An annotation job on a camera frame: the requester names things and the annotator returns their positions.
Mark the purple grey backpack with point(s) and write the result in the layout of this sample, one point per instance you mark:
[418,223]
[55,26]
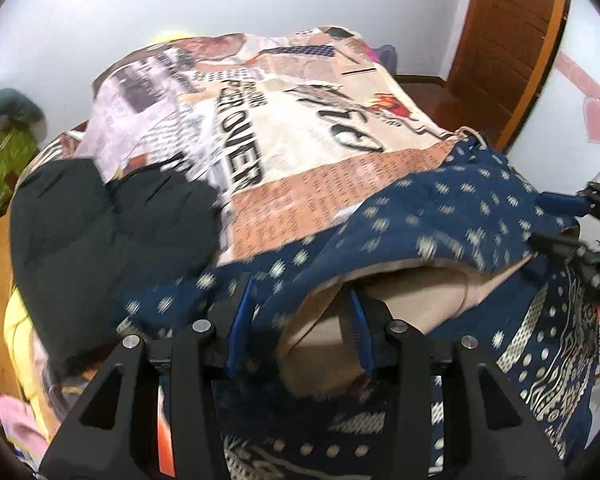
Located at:
[387,56]

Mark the wooden door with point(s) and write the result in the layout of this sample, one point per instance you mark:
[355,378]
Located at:
[503,58]

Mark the green patterned storage box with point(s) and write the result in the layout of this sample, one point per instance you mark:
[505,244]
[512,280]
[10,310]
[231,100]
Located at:
[17,148]

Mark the navy patterned hooded jacket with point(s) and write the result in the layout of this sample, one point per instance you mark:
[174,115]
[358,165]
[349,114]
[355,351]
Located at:
[447,251]

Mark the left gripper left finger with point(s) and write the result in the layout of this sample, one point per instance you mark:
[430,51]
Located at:
[213,349]

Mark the printed bed blanket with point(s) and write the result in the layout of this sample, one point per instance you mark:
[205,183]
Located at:
[293,132]

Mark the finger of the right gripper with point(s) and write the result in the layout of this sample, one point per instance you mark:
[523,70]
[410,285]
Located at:
[568,251]
[563,204]

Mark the yellow garment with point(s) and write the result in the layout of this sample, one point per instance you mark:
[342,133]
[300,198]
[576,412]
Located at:
[29,358]

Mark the pink plush toy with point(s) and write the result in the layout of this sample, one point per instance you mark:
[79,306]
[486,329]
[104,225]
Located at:
[21,430]

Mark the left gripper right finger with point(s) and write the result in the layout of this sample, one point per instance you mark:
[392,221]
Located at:
[398,355]

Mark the black folded garment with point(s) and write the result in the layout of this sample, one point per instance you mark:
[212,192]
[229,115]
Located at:
[77,242]

